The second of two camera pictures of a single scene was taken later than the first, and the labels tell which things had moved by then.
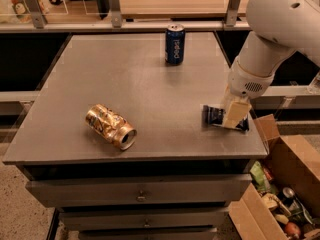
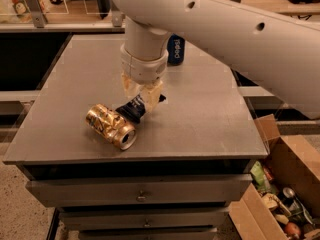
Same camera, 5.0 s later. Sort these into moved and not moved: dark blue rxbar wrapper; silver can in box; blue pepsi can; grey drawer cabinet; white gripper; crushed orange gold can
Moved: dark blue rxbar wrapper; white gripper
Not moved: blue pepsi can; silver can in box; crushed orange gold can; grey drawer cabinet
